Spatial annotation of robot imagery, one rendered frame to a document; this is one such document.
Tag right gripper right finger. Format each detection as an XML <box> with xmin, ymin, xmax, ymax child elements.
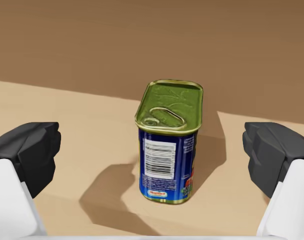
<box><xmin>242</xmin><ymin>121</ymin><xmax>304</xmax><ymax>237</ymax></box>

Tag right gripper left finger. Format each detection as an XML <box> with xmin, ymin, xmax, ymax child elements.
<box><xmin>0</xmin><ymin>121</ymin><xmax>62</xmax><ymax>237</ymax></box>

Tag pale wooden shelf unit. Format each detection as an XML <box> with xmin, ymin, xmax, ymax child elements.
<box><xmin>0</xmin><ymin>0</ymin><xmax>304</xmax><ymax>238</ymax></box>

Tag green and blue rectangular can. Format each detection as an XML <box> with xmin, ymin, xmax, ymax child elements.
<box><xmin>134</xmin><ymin>79</ymin><xmax>204</xmax><ymax>205</ymax></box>

